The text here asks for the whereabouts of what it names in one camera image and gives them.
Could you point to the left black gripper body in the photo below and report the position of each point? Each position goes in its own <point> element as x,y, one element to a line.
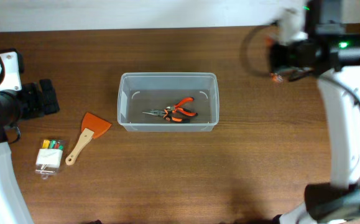
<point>32,103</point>

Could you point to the colourful bit set pack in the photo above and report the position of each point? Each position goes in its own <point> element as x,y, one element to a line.
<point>49,157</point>

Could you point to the red black cutting pliers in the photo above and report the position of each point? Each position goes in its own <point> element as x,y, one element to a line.
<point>178,108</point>

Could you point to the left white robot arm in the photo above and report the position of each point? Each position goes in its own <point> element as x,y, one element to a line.
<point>18,102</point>

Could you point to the orange scraper wooden handle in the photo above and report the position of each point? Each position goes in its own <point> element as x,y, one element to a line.
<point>92,127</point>

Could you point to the clear plastic container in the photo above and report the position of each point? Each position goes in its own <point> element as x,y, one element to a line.
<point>140,91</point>

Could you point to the orange socket bit rail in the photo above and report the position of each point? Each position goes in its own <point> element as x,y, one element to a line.
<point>270,41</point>

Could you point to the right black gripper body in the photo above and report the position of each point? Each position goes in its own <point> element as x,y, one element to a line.
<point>289,55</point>

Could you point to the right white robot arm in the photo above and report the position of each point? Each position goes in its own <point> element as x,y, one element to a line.
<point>313,42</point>

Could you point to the orange black long-nose pliers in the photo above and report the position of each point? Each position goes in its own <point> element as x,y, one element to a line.
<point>166,115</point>

